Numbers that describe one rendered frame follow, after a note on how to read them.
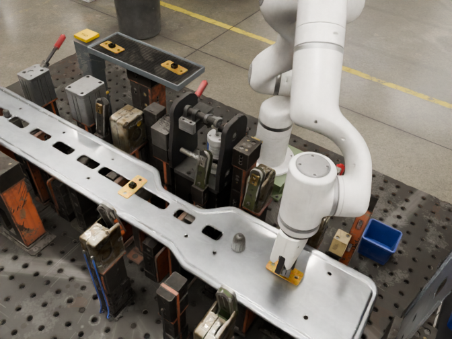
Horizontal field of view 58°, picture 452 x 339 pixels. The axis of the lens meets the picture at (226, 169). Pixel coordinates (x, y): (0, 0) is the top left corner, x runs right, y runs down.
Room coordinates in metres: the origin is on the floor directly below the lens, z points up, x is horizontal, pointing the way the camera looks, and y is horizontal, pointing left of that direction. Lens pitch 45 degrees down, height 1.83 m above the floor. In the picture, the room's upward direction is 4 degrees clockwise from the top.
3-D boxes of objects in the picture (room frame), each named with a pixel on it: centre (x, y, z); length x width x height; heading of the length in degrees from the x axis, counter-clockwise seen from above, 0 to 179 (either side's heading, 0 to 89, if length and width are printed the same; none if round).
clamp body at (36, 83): (1.20, 0.68, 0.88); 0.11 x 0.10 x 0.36; 150
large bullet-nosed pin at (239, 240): (0.58, -0.04, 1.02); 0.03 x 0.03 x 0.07
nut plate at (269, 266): (0.52, -0.15, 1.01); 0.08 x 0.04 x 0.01; 60
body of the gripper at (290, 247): (0.52, -0.15, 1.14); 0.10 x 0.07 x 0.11; 150
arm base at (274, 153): (1.14, -0.16, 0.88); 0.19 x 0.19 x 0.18
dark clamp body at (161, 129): (0.94, 0.18, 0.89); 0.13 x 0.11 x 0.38; 150
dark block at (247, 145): (0.83, -0.05, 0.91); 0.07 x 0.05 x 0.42; 150
